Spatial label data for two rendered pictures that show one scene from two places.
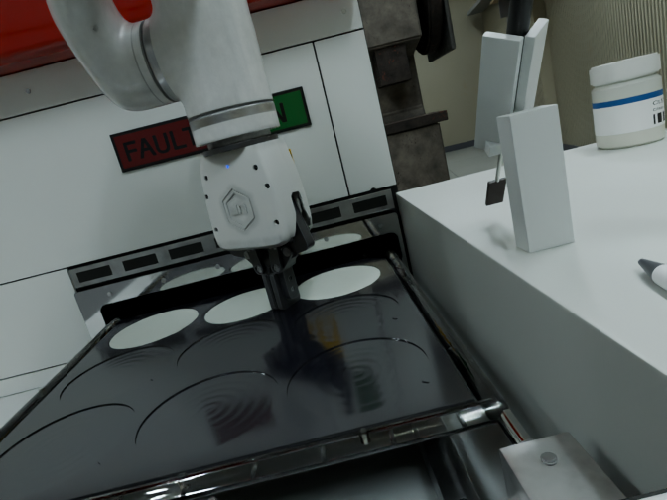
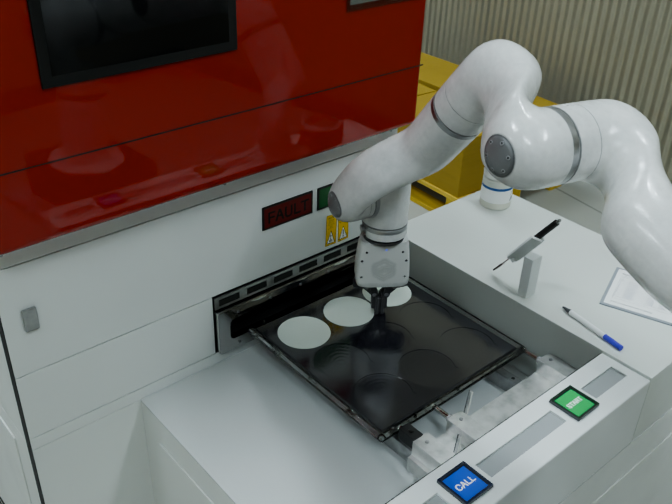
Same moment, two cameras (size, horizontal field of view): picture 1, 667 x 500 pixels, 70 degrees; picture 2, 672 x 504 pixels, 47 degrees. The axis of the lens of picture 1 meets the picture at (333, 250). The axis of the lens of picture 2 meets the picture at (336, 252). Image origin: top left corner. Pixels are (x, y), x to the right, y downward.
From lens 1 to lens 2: 1.26 m
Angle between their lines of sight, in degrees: 42
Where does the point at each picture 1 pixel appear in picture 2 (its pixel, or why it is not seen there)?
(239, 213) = (383, 271)
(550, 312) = (546, 322)
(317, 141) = not seen: hidden behind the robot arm
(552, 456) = (551, 359)
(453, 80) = not seen: outside the picture
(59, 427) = (362, 388)
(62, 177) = (227, 237)
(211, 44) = (405, 200)
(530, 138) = (535, 266)
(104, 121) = (261, 199)
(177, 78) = (383, 214)
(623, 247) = (550, 297)
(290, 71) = not seen: hidden behind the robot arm
